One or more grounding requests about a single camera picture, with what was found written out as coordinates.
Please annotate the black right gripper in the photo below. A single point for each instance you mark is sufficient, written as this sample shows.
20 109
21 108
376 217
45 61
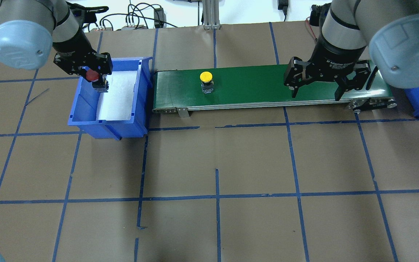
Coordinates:
335 58

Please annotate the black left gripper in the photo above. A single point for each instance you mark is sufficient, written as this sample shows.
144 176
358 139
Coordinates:
72 50

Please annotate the red push button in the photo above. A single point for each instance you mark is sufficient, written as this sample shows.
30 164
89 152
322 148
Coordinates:
92 76

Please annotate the yellow push button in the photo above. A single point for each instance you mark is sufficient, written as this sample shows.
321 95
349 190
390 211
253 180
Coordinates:
207 82

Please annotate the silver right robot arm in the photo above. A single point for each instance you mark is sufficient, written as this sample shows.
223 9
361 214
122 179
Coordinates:
388 29

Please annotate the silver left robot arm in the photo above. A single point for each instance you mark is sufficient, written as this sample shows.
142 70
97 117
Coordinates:
30 29

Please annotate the blue plastic storage bin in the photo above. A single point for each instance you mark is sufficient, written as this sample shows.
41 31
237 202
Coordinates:
121 112

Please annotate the green conveyor belt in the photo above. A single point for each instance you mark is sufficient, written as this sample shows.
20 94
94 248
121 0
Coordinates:
180 91

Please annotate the black power adapter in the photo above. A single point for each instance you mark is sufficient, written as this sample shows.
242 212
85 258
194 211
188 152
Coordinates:
159 17

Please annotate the aluminium frame post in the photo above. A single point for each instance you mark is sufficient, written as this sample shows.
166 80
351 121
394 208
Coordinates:
211 19

